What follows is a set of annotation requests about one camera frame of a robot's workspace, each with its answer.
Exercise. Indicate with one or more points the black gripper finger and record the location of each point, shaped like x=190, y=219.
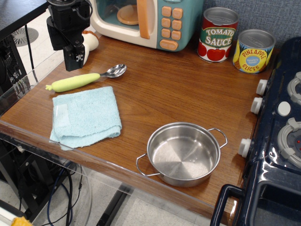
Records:
x=74, y=55
x=56, y=38

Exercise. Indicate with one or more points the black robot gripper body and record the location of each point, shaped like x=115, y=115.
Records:
x=70, y=15

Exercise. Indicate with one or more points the white toy mushroom brown cap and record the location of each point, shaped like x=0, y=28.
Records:
x=90, y=43

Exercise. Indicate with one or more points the black desk at left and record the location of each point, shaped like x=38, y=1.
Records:
x=16, y=13

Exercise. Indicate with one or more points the black computer case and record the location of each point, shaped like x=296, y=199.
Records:
x=12, y=70

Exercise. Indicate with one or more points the light blue folded cloth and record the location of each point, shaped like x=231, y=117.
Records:
x=85, y=118

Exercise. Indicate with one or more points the teal cream toy microwave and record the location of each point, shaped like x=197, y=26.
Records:
x=162, y=24

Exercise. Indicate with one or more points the tomato sauce toy can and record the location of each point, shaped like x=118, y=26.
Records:
x=217, y=33

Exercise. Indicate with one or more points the stainless steel pot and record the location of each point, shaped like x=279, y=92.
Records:
x=184, y=154

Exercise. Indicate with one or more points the yellow fuzzy object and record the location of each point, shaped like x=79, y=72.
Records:
x=20, y=221

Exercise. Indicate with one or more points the pineapple slices toy can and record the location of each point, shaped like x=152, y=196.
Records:
x=253, y=50

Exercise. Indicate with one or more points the white stove knob middle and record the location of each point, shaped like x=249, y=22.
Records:
x=256, y=105

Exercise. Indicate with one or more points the white stove knob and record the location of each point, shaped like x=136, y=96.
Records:
x=256, y=105
x=261, y=87
x=244, y=147

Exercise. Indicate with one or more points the white stove knob upper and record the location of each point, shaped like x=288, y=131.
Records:
x=261, y=87

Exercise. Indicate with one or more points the white stove knob lower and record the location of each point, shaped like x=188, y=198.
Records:
x=244, y=147

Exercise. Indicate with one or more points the dark blue toy stove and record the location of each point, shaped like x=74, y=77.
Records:
x=271, y=190

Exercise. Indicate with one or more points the spoon with green handle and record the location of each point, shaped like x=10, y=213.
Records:
x=85, y=79

